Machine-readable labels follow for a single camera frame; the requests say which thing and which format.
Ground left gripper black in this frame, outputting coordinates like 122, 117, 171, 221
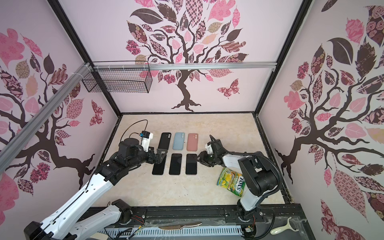
127, 146, 167, 170

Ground black phone case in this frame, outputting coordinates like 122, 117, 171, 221
158, 133, 172, 150

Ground black smartphone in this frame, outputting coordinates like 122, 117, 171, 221
152, 159, 166, 176

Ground black phone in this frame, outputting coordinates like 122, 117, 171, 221
169, 154, 183, 175
186, 154, 198, 175

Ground light blue phone case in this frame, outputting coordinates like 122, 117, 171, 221
173, 132, 185, 151

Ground pink phone case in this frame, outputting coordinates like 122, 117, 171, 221
187, 133, 199, 152

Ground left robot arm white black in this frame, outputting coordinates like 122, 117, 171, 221
24, 138, 168, 240

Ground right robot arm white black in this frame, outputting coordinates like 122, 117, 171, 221
197, 137, 282, 221

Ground green yellow candy bag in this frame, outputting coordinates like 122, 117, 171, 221
217, 168, 246, 197

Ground wooden knife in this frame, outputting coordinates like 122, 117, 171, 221
159, 222, 203, 231

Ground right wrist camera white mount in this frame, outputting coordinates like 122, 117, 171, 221
205, 144, 214, 155

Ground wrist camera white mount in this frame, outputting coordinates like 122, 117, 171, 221
205, 144, 214, 155
140, 131, 154, 152

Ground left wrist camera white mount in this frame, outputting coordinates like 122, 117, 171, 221
140, 131, 154, 152

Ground black corrugated cable conduit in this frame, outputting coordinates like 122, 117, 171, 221
209, 134, 284, 200

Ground white perforated cable tray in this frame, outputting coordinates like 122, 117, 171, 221
98, 226, 243, 240

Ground black wire basket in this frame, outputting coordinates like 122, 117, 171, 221
82, 60, 153, 94

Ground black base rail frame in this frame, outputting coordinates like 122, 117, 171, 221
80, 204, 315, 240

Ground aluminium rail back wall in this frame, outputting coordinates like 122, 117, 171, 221
93, 62, 277, 71

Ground aluminium rail wall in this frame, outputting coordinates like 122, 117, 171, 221
93, 62, 277, 71
1, 63, 92, 173

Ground aluminium rail left wall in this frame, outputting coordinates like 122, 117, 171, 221
1, 63, 92, 173

